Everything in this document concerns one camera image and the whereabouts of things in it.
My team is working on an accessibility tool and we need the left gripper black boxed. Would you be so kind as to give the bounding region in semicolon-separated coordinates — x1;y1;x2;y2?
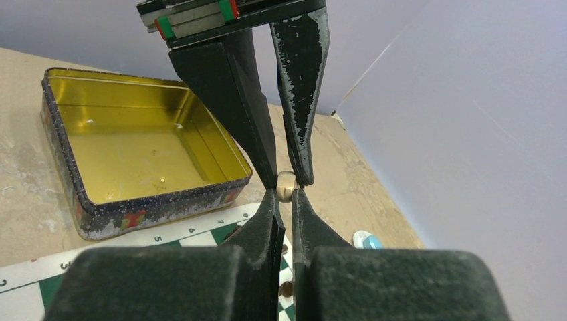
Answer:
136;0;330;189

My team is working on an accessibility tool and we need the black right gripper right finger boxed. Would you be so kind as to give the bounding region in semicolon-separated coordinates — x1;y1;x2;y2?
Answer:
292;189;510;320

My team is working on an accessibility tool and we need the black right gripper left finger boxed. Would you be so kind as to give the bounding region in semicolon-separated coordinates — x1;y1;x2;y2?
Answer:
44;189;285;320

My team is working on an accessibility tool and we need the white pawn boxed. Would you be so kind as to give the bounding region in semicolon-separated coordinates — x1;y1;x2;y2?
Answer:
275;171;299;203

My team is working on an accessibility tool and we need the dark chess piece a8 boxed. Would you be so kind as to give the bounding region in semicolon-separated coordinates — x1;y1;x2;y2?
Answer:
279;280;294;298

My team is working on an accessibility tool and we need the gold tin with white pieces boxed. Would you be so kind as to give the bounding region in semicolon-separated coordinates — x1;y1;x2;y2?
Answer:
41;67;253;241

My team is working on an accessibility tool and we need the blue packaged stapler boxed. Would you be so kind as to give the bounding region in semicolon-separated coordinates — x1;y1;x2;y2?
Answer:
352;230;383;249

